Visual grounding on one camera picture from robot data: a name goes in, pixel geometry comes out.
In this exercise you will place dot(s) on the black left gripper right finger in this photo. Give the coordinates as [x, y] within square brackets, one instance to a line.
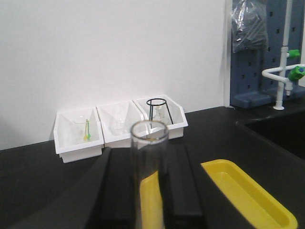
[191, 200]

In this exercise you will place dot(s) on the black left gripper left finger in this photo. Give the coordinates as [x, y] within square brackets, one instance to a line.
[114, 206]

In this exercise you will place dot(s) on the tall transparent test tube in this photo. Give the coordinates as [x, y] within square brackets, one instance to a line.
[149, 145]

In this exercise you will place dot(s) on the yellow plastic tray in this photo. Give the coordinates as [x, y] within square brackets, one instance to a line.
[254, 203]

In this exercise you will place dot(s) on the green yellow plastic spoons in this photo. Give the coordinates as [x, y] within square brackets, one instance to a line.
[87, 134]

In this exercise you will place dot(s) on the glass beaker in bin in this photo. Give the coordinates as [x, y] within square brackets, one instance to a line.
[118, 127]

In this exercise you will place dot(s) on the white storage bin left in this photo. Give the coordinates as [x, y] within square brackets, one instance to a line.
[65, 136]

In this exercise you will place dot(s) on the white storage bin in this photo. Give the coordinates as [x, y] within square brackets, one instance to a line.
[65, 136]
[178, 115]
[107, 113]

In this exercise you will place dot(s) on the white storage bin middle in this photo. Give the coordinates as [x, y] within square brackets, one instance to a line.
[107, 113]

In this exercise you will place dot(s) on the glass round flask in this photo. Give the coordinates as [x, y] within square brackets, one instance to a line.
[158, 113]

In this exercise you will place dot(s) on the white storage bin right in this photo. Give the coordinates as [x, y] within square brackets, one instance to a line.
[178, 115]

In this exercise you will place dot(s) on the blue pegboard drying rack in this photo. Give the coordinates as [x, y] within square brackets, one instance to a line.
[248, 87]

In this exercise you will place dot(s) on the white lab water faucet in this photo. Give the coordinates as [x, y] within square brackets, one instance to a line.
[285, 74]

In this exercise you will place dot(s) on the clear plastic bag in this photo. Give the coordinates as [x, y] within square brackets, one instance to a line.
[249, 25]

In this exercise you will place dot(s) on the black wire tripod stand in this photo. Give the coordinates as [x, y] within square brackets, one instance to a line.
[160, 102]

